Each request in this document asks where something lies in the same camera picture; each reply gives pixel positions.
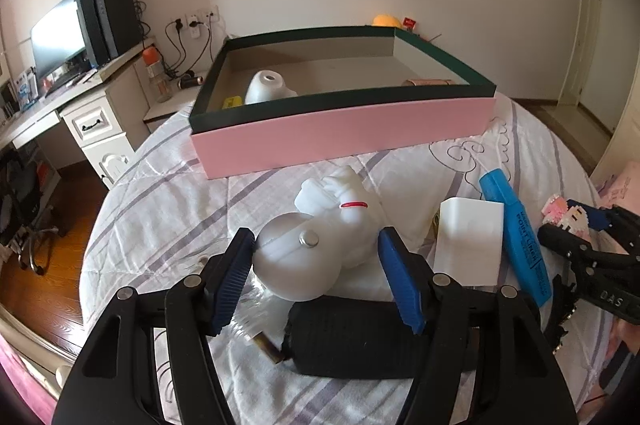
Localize blue white carton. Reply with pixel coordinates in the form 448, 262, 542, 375
14, 68, 38, 111

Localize pink box with dark rim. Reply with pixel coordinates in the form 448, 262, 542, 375
188, 26, 497, 181

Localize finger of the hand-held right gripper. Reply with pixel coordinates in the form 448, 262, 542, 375
538, 223, 640, 273
567, 200, 640, 251

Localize brown glossy tube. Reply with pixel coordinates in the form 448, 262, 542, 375
252, 332, 288, 366

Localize clear bottle with orange cap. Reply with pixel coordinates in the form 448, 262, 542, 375
141, 46, 173, 103

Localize blue highlighter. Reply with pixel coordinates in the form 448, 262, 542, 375
479, 168, 553, 308

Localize white desk with drawers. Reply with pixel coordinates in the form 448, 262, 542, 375
0, 38, 156, 191

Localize black hair clip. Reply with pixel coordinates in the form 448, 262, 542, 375
542, 272, 583, 353

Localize black keyboard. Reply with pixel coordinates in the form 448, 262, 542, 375
45, 65, 96, 93

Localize white figurine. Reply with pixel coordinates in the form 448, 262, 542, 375
251, 165, 386, 301

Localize magenta cloth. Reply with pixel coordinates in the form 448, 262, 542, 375
0, 330, 58, 411

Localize black long case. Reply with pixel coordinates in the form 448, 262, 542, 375
282, 296, 481, 378

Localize low white side table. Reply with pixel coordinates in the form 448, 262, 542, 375
143, 68, 216, 131

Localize light pink bedding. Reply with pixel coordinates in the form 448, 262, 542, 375
592, 160, 640, 356

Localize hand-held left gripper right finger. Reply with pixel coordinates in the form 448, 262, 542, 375
377, 227, 593, 425

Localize white cup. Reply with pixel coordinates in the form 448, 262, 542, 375
244, 70, 298, 105

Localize black office chair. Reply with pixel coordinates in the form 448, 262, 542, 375
0, 145, 61, 276

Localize white rectangular box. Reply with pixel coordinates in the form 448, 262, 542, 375
432, 198, 505, 291

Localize black power cable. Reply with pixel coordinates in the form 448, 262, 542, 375
165, 22, 211, 78

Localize white door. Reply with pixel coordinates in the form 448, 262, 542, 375
557, 0, 608, 108

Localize white striped quilt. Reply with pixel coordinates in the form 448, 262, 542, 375
77, 95, 621, 425

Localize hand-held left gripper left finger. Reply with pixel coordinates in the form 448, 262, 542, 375
52, 227, 257, 425

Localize black computer tower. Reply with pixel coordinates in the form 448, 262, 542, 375
75, 0, 143, 68

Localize black computer monitor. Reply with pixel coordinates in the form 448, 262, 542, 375
30, 0, 98, 83

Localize clear glass bottle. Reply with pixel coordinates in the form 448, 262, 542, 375
220, 275, 296, 346

